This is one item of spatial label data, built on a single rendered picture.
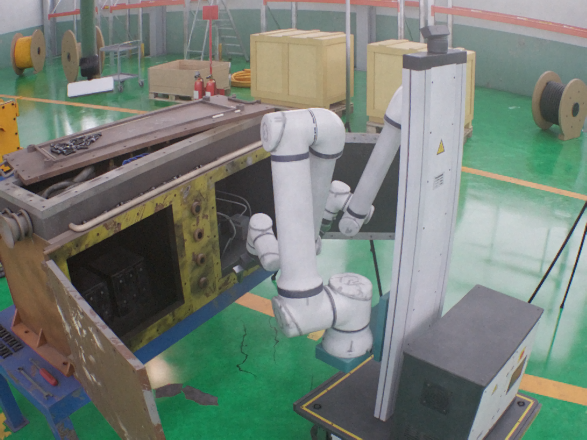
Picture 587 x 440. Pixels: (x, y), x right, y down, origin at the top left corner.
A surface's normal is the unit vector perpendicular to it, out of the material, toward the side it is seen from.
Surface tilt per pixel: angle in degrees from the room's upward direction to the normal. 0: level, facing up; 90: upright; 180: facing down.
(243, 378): 0
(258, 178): 90
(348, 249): 0
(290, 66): 90
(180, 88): 90
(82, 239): 90
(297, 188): 80
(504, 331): 0
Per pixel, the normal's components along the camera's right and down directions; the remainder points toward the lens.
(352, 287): 0.13, -0.87
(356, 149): -0.05, 0.40
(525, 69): -0.52, 0.34
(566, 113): 0.53, 0.34
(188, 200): 0.84, 0.22
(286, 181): -0.21, 0.26
